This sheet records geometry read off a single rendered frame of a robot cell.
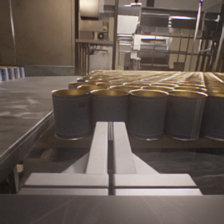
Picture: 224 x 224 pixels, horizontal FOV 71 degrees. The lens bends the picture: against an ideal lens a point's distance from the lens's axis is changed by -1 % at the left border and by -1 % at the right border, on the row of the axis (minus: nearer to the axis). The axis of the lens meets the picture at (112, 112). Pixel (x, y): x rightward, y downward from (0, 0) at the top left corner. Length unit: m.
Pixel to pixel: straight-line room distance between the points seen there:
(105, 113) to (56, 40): 2.85
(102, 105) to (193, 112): 0.15
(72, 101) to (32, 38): 2.98
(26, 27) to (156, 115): 3.10
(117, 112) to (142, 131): 0.05
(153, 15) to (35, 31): 2.12
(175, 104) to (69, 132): 0.19
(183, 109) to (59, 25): 2.91
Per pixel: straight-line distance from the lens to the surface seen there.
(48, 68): 1.61
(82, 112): 0.27
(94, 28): 2.84
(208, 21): 3.91
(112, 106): 0.26
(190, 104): 0.29
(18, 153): 0.33
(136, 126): 0.28
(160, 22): 3.54
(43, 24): 3.17
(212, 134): 0.34
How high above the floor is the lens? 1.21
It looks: 17 degrees down
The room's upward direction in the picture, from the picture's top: 3 degrees clockwise
